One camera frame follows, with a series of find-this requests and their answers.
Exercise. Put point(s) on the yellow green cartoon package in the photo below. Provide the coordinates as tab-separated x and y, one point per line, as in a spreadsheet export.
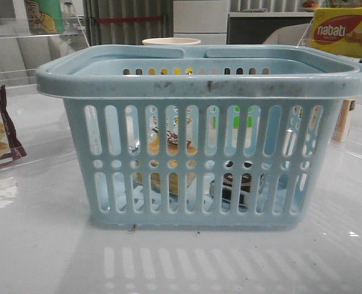
44	16

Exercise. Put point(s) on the white cabinet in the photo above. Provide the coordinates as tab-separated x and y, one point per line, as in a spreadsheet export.
203	20

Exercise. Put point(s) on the white paper cup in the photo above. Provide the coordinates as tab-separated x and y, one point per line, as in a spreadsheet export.
176	41

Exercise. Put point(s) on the bread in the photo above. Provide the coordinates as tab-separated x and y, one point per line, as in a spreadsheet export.
155	178

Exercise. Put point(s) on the light blue plastic basket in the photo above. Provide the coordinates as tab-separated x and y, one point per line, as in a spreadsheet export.
258	109

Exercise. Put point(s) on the orange brown snack box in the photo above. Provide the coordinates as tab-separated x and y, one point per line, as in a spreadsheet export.
341	130

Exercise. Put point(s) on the yellow nabati wafer box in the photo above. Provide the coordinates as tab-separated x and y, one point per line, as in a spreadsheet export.
338	31

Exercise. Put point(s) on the clear acrylic display shelf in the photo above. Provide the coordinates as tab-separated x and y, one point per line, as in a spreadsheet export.
22	52

